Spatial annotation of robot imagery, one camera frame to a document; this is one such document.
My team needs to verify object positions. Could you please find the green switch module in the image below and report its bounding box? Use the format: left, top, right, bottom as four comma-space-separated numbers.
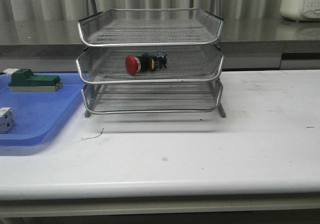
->
3, 68, 62, 92

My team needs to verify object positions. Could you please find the red emergency stop button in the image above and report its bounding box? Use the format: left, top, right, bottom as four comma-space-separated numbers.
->
125, 51, 167, 75

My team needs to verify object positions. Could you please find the thin wire scrap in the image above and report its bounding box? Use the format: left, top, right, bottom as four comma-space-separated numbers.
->
81, 128, 104, 141

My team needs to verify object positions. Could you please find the white blender appliance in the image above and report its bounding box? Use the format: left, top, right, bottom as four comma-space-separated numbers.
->
279, 0, 320, 21

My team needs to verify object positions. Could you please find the silver rack frame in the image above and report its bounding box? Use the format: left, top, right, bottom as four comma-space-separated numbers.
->
84, 0, 227, 118

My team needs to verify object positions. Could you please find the grey back counter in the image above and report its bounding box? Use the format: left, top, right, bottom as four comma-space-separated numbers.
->
0, 18, 320, 72

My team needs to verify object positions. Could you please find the blue plastic tray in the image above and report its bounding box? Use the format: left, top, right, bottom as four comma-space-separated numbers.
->
0, 72, 84, 147

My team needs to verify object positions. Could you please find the white grey terminal block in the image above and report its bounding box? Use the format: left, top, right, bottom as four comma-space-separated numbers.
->
0, 107, 15, 134

